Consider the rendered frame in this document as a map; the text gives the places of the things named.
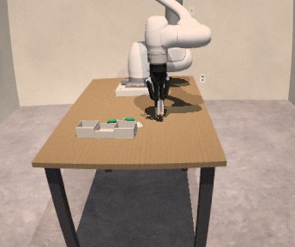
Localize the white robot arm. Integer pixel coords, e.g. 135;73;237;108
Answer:
120;0;212;87

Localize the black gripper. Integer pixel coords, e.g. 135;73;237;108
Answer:
145;63;172;115

